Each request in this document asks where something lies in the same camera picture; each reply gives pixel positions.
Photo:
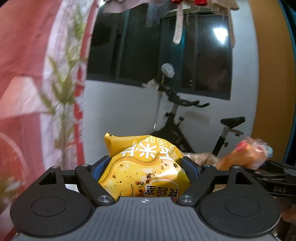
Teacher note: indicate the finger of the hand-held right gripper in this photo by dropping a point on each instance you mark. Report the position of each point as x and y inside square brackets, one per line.
[266, 173]
[282, 167]

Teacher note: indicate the dark window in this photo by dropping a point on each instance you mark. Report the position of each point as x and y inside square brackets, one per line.
[127, 51]

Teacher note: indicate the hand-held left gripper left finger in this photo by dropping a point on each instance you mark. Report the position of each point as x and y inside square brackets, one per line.
[101, 167]

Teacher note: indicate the clear packet of brown bread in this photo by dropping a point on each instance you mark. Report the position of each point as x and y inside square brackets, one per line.
[245, 155]

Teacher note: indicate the beige hanging sock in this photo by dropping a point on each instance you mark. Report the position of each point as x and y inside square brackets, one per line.
[177, 32]

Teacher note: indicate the clear plastic bag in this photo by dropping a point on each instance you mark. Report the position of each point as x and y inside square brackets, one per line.
[167, 70]

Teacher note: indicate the crumpled white cloth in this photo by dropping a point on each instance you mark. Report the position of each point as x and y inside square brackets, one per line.
[150, 83]

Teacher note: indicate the black exercise bike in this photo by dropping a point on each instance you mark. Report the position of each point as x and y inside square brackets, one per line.
[171, 136]

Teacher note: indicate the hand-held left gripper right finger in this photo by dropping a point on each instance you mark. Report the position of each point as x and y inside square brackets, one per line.
[190, 167]

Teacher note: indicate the orange wooden door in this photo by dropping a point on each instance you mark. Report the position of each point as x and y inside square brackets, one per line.
[270, 81]

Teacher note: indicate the yellow snack packet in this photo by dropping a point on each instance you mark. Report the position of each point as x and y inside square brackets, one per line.
[143, 166]

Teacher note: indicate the grey hanging cloth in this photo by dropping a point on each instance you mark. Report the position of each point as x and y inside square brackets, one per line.
[120, 5]

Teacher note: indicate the cardboard box with plastic liner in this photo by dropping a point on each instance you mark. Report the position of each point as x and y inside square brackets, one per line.
[208, 158]

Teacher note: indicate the blue hanging garment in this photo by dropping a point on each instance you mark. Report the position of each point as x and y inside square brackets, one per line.
[152, 16]

